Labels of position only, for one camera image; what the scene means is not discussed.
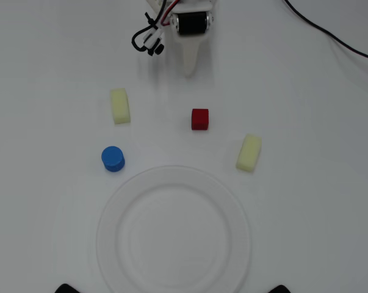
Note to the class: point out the pale yellow sponge block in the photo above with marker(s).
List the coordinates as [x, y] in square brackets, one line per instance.
[248, 152]
[120, 107]

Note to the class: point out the red cube block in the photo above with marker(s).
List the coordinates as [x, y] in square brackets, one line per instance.
[199, 119]

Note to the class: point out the small white black camera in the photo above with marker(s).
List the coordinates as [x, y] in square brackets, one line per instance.
[151, 38]

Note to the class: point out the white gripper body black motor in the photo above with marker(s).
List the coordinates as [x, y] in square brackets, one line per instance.
[191, 25]

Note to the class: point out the blue cylinder block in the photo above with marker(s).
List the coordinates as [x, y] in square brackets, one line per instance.
[112, 158]

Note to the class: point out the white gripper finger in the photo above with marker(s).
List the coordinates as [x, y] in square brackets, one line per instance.
[189, 53]

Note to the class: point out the white round plate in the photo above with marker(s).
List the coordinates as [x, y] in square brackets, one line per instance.
[174, 232]

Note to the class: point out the black stand foot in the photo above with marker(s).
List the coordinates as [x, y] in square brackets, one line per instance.
[66, 289]
[280, 289]

